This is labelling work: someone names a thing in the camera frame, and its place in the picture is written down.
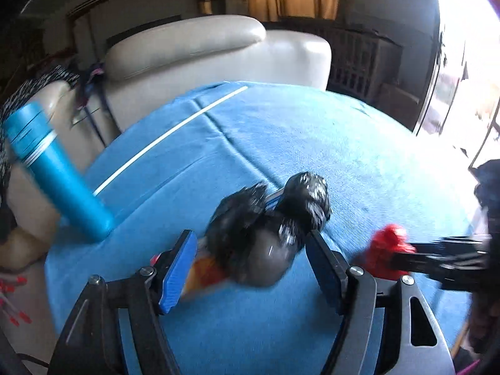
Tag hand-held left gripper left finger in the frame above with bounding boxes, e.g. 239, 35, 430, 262
51, 230, 198, 375

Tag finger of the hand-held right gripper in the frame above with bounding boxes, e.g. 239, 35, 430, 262
412, 236, 493, 254
391, 252, 489, 292

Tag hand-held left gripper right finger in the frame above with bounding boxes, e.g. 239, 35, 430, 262
307, 230, 456, 375

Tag red mesh basket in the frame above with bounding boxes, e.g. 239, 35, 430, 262
453, 359, 487, 375

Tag blue tablecloth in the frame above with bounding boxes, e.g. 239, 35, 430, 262
45, 81, 483, 375

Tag teal insulated bottle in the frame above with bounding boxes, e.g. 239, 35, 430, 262
4, 102, 116, 241

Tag small cardboard box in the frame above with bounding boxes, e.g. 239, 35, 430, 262
377, 82, 423, 126

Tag red-tipped white rods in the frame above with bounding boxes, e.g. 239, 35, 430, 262
0, 275, 33, 327

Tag cream leather sofa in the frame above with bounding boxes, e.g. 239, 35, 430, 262
0, 15, 333, 272

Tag black white patterned garment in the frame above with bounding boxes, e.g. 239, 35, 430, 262
0, 66, 81, 204

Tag white standing air conditioner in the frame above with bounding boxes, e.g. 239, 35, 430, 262
224, 0, 248, 16

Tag dark strapped bag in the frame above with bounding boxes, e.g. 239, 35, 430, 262
76, 62, 116, 145

